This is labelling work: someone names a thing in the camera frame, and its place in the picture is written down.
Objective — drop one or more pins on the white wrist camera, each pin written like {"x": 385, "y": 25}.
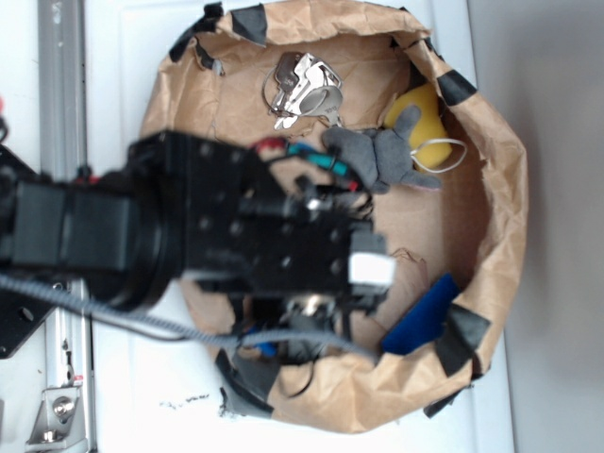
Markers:
{"x": 372, "y": 269}

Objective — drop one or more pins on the grey plush elephant toy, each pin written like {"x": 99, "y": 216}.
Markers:
{"x": 382, "y": 158}

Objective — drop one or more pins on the brown paper bag bin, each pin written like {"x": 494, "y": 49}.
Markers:
{"x": 474, "y": 228}

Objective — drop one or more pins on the yellow sponge block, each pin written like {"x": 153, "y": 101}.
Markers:
{"x": 428, "y": 136}

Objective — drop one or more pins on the blue flat card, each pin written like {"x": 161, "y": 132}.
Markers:
{"x": 424, "y": 322}

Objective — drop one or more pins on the metal corner bracket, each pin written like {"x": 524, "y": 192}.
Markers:
{"x": 60, "y": 422}

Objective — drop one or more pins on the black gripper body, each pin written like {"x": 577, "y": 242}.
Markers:
{"x": 215, "y": 213}

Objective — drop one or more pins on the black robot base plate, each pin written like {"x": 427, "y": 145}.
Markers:
{"x": 19, "y": 321}

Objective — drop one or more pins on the aluminium rail frame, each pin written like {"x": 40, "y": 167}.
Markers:
{"x": 63, "y": 141}

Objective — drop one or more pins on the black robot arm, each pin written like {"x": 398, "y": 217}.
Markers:
{"x": 100, "y": 224}

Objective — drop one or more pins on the white rubber band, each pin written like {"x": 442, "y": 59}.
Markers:
{"x": 460, "y": 158}

